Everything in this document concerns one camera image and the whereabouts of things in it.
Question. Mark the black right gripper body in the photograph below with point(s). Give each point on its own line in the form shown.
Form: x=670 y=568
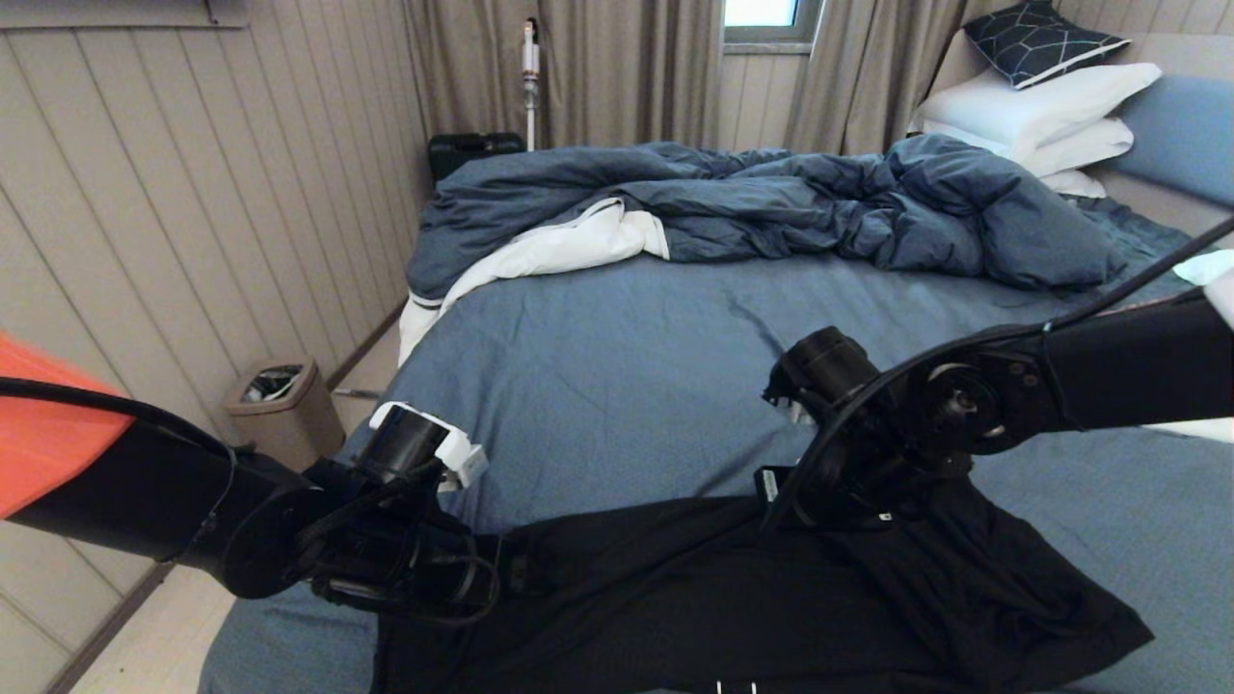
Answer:
x=848 y=482

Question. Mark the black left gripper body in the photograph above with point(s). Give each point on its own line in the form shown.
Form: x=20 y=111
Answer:
x=405 y=564

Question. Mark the black moon print T-shirt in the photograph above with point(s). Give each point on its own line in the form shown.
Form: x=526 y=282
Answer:
x=723 y=598

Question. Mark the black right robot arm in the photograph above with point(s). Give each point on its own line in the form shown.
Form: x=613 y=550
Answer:
x=1060 y=381

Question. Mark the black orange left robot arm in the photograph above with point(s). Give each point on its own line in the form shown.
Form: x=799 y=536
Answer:
x=145 y=492

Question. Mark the grey metal floor piece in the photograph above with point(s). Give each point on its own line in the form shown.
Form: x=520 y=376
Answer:
x=357 y=394

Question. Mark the brown trash bin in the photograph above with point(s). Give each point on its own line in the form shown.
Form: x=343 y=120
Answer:
x=289 y=414

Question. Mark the black bin liner bag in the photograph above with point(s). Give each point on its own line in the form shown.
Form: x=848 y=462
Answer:
x=270 y=384

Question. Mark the blue bed sheet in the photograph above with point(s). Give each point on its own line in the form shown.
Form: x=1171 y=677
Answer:
x=627 y=366

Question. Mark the crumpled blue duvet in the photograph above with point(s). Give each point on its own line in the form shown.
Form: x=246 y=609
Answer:
x=771 y=200

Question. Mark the white flat strip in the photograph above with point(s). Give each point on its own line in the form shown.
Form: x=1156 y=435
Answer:
x=1195 y=430

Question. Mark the white sheet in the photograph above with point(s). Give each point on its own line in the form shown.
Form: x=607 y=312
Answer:
x=559 y=248

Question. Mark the white pillow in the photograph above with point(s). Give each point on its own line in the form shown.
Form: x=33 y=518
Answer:
x=1082 y=146
x=1033 y=104
x=1072 y=183

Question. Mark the beige curtain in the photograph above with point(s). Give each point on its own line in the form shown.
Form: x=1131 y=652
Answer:
x=858 y=75
x=617 y=75

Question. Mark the black hard case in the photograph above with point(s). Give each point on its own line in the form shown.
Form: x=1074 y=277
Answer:
x=463 y=152

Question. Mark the white cloth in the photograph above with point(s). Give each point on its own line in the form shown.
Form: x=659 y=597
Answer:
x=1210 y=268

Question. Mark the grey framed window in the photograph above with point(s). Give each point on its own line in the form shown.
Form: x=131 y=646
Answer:
x=762 y=13

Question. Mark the dark patterned pillow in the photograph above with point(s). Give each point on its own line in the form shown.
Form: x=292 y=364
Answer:
x=1033 y=40

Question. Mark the white stick vacuum cleaner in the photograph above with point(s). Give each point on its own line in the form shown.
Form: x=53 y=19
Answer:
x=529 y=94

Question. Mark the blue headboard cushion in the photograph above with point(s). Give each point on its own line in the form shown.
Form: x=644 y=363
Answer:
x=1188 y=133

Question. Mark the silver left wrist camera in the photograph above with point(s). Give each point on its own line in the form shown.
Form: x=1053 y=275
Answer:
x=470 y=465

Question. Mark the beige upholstered bed frame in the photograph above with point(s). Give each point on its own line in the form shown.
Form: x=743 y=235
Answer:
x=1178 y=222

